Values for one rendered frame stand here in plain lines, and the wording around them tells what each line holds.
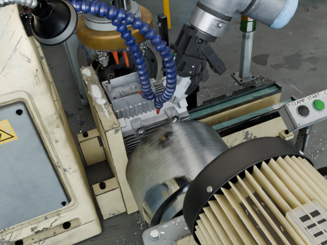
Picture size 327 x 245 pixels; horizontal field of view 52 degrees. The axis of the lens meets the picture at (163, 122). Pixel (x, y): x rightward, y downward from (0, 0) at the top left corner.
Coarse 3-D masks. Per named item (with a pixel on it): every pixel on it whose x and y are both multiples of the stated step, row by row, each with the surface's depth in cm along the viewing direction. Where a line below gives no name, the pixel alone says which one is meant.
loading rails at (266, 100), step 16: (240, 96) 118; (256, 96) 117; (272, 96) 120; (192, 112) 114; (208, 112) 113; (224, 112) 115; (240, 112) 119; (256, 112) 111; (272, 112) 109; (224, 128) 105; (240, 128) 108; (256, 128) 111; (272, 128) 114
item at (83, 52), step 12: (84, 48) 112; (84, 60) 110; (96, 60) 105; (120, 60) 108; (132, 60) 109; (156, 60) 114; (96, 72) 107; (108, 72) 108; (120, 72) 110; (132, 72) 112; (156, 72) 117
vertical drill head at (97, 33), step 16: (112, 0) 70; (128, 0) 73; (96, 16) 73; (144, 16) 76; (80, 32) 73; (96, 32) 72; (112, 32) 71; (96, 48) 72; (112, 48) 72; (144, 48) 79
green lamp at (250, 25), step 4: (240, 20) 130; (244, 20) 127; (240, 24) 130; (244, 24) 128; (248, 24) 127; (252, 24) 127; (240, 28) 131; (244, 28) 129; (248, 28) 128; (252, 28) 128
